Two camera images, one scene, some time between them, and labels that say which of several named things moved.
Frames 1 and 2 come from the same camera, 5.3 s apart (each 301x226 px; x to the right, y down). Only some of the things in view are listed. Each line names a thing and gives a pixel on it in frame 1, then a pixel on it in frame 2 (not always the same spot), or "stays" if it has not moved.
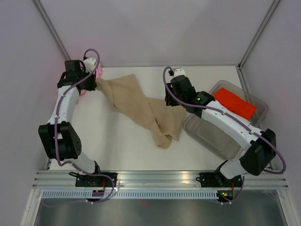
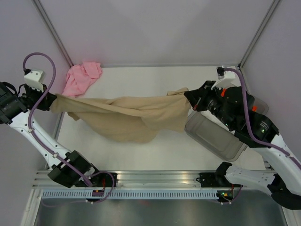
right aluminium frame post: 258,33 stays
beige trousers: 127,95 to 133,119
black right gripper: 168,100 to 196,97
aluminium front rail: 251,180 stays
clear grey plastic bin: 204,133 stays
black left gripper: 93,85 to 46,102
